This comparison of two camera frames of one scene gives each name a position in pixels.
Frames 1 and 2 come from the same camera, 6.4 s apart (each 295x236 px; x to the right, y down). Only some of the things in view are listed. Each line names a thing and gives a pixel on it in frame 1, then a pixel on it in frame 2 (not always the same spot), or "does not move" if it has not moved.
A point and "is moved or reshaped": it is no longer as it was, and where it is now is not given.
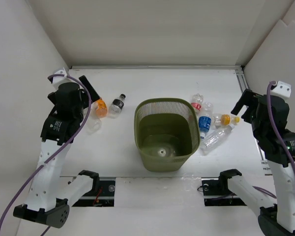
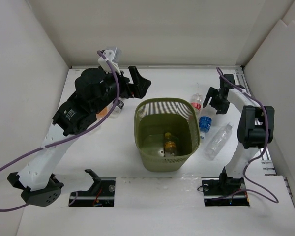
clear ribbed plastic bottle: [215, 139] is moved or reshaped
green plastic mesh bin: [167, 132] does not move
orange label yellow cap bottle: [224, 119] to [170, 146]
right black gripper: [247, 98] to [223, 108]
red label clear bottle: [197, 100] does not move
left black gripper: [95, 97] to [140, 84]
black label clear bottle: [116, 105] does not move
